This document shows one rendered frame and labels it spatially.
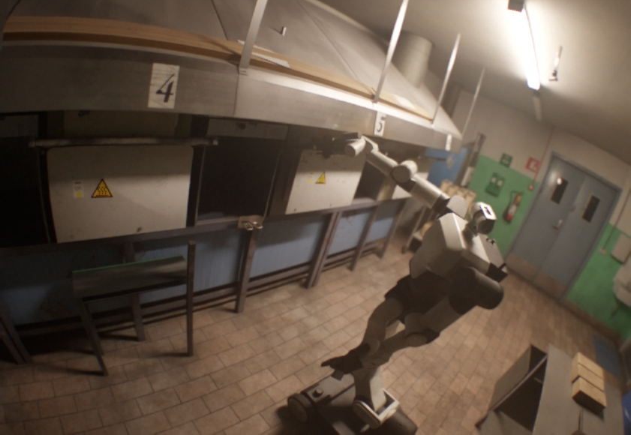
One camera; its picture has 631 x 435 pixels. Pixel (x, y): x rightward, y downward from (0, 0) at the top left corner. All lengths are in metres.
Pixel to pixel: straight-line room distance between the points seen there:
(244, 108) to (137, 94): 0.40
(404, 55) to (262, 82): 2.01
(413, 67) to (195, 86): 2.28
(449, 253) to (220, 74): 0.98
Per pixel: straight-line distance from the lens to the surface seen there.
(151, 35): 1.01
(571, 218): 5.21
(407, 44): 2.96
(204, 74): 1.01
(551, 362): 1.86
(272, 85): 1.15
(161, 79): 0.97
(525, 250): 5.29
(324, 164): 1.73
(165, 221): 1.35
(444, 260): 1.00
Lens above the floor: 1.67
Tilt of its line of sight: 21 degrees down
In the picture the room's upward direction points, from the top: 17 degrees clockwise
